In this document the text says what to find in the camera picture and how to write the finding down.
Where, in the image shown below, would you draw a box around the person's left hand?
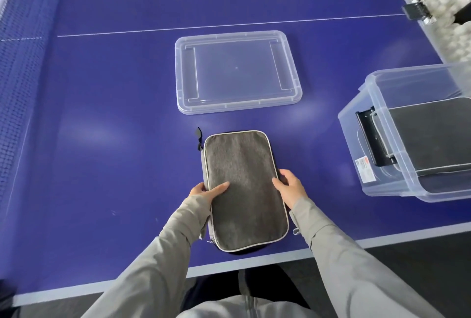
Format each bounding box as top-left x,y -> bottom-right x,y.
189,182 -> 230,206

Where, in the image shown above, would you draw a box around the person's right hand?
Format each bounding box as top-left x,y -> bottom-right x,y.
272,169 -> 308,210

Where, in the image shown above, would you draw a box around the grey fabric paddle case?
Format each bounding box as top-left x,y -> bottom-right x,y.
195,127 -> 290,255
383,96 -> 471,178

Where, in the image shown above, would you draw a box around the person's right forearm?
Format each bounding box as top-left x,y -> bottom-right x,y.
288,196 -> 446,318

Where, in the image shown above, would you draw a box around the person's left forearm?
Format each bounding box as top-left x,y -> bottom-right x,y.
80,195 -> 213,318

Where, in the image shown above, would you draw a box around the white label sticker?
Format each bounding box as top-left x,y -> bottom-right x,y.
355,157 -> 377,184

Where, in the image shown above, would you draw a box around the person's dark trousers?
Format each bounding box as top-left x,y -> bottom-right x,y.
181,264 -> 313,311

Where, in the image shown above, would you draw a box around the clear plastic box lid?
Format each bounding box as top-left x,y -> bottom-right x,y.
175,30 -> 303,116

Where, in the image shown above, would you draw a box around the person's grey jacket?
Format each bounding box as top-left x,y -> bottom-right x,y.
176,294 -> 314,318

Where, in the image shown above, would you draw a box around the clear plastic storage box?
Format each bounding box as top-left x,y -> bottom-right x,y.
338,62 -> 471,203

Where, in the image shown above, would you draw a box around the black metal clamp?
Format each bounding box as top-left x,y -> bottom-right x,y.
402,0 -> 437,26

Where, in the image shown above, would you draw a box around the dark table tennis net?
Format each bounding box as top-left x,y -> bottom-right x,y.
0,0 -> 70,215

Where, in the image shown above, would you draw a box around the pile of white balls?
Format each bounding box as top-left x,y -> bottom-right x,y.
387,0 -> 471,65

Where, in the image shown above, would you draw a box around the black box latch handle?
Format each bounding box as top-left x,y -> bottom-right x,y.
355,106 -> 398,168

